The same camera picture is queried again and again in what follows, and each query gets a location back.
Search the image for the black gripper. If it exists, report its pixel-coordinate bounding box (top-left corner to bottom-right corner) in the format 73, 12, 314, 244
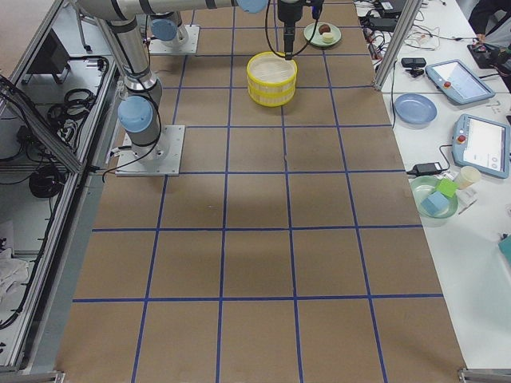
277, 0, 324, 60

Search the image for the white steamed bun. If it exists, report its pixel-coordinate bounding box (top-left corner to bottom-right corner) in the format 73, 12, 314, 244
321, 32, 335, 44

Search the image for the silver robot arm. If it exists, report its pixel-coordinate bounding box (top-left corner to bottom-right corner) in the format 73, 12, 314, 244
150, 11, 188, 47
78, 0, 270, 160

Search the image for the light green plate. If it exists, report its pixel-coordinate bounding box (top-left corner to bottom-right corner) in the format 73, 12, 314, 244
303, 22, 342, 48

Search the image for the brown steamed bun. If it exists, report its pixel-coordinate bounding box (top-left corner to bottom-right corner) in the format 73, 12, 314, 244
319, 24, 331, 34

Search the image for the black webcam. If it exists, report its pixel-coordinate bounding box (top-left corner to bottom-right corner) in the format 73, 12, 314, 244
401, 57, 426, 78

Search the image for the blue plate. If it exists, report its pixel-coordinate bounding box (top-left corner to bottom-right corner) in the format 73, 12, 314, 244
394, 93, 438, 126

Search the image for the far teach pendant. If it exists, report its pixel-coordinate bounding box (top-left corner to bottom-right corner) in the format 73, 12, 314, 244
425, 59, 495, 105

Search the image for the teach pendant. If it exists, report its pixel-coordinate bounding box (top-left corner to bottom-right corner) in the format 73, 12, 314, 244
452, 114, 510, 179
425, 59, 495, 105

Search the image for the black power adapter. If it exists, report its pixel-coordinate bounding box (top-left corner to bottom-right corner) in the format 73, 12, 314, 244
410, 162, 443, 176

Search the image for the green foam block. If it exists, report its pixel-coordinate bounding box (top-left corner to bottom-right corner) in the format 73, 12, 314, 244
435, 178, 458, 198

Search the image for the green bowl with blocks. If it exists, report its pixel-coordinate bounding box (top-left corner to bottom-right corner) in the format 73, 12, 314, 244
410, 176, 458, 219

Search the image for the near teach pendant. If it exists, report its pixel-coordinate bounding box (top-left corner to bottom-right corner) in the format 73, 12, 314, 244
452, 114, 510, 179

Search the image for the blue foam block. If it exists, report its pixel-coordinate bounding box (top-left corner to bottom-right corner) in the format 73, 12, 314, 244
421, 191, 450, 216

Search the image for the cream paper cup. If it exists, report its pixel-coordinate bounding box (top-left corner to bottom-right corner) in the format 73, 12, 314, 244
454, 166, 481, 190

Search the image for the aluminium frame post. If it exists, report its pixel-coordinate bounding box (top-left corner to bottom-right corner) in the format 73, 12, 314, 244
373, 0, 422, 91

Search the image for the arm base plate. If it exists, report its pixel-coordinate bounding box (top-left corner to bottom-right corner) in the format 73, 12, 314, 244
115, 125, 185, 176
149, 25, 200, 56

